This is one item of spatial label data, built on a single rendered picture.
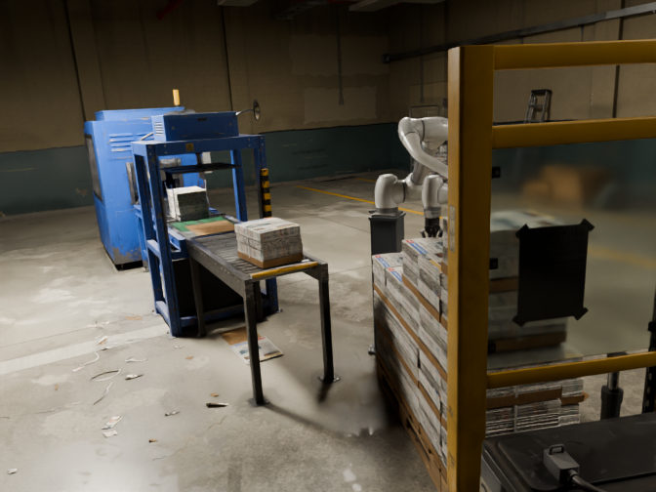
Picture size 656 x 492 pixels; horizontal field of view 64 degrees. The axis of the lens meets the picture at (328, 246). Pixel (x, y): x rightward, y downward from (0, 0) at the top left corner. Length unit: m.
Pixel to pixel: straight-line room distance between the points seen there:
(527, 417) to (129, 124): 5.36
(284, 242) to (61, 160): 8.71
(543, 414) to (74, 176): 10.42
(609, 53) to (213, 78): 10.93
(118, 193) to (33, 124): 5.26
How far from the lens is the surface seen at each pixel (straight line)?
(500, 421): 2.18
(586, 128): 1.60
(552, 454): 1.55
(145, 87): 11.80
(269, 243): 3.20
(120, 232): 6.58
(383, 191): 3.53
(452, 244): 1.50
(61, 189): 11.63
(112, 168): 6.49
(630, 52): 1.67
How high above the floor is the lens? 1.71
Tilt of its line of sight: 14 degrees down
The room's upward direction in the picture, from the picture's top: 3 degrees counter-clockwise
